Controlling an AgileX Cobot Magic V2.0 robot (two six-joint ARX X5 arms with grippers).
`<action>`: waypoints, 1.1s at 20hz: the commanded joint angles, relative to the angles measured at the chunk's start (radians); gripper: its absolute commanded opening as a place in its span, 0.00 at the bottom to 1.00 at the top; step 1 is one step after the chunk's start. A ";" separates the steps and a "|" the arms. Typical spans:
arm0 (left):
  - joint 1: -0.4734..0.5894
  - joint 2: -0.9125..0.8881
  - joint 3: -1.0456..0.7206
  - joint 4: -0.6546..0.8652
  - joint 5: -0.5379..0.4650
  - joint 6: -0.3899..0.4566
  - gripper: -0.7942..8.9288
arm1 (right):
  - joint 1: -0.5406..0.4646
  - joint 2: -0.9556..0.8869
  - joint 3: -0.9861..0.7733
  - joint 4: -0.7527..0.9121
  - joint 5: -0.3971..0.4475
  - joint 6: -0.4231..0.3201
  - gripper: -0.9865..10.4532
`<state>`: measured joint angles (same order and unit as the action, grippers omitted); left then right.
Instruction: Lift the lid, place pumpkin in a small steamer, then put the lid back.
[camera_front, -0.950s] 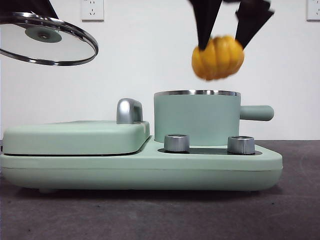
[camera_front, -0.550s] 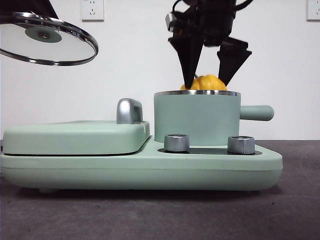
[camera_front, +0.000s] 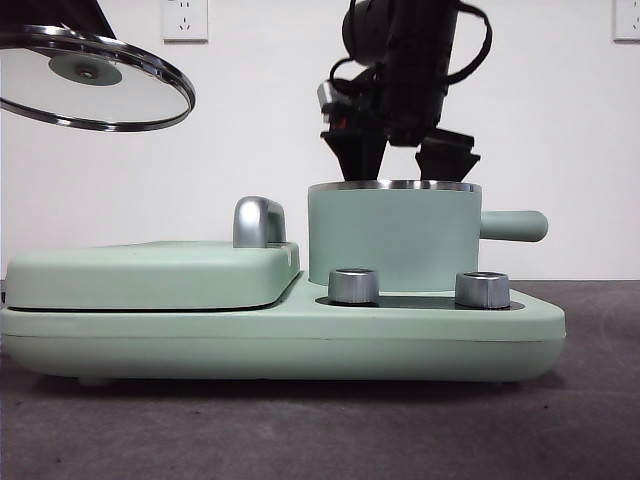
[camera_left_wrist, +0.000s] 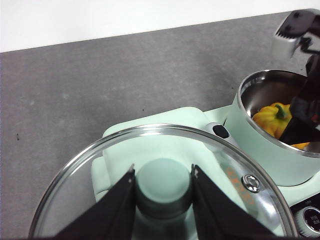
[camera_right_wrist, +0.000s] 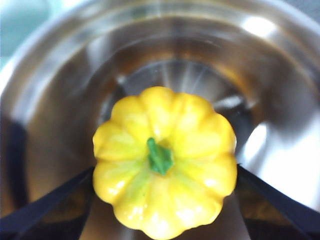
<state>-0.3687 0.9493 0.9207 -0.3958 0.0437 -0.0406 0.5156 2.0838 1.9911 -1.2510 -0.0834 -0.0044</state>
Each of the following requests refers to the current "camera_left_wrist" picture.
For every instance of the silver control knob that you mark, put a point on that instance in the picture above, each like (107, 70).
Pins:
(311, 221)

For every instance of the mint green steamer pot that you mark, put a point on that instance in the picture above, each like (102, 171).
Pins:
(255, 150)

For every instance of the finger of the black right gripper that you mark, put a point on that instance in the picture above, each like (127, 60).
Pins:
(302, 125)

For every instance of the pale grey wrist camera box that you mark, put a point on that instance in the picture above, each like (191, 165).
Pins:
(283, 46)

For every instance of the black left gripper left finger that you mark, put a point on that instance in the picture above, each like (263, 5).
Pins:
(110, 215)

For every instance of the yellow toy pumpkin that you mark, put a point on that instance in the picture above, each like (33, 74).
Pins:
(268, 117)

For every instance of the glass lid with green knob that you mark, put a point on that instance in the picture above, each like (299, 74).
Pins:
(162, 185)

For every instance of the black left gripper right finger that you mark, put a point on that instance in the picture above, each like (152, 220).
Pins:
(220, 217)

